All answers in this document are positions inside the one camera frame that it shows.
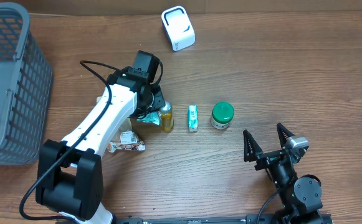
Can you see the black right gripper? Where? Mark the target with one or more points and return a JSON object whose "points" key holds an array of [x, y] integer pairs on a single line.
{"points": [[253, 152]]}

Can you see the teal white large packet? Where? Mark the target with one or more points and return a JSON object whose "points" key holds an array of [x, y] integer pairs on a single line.
{"points": [[152, 118]]}

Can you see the grey plastic shopping basket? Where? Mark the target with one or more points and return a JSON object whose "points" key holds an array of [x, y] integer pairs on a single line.
{"points": [[25, 85]]}

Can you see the teal white small packet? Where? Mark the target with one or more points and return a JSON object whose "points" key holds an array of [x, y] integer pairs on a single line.
{"points": [[193, 118]]}

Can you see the green lid white jar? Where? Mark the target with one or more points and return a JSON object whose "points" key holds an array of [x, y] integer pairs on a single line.
{"points": [[222, 115]]}

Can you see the brown snack package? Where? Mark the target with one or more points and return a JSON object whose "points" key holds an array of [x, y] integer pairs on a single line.
{"points": [[126, 141]]}

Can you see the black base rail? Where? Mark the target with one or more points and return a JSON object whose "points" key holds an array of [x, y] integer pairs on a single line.
{"points": [[249, 219]]}

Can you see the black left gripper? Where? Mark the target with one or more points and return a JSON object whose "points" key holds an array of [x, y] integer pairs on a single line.
{"points": [[159, 101]]}

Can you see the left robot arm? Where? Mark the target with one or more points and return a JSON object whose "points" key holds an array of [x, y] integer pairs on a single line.
{"points": [[70, 178]]}

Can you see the white barcode scanner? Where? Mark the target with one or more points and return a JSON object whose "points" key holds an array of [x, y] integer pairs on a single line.
{"points": [[178, 28]]}

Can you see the yellow bottle with silver cap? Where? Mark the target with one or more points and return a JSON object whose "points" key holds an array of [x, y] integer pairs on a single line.
{"points": [[166, 117]]}

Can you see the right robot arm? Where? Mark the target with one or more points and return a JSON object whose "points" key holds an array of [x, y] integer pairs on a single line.
{"points": [[300, 196]]}

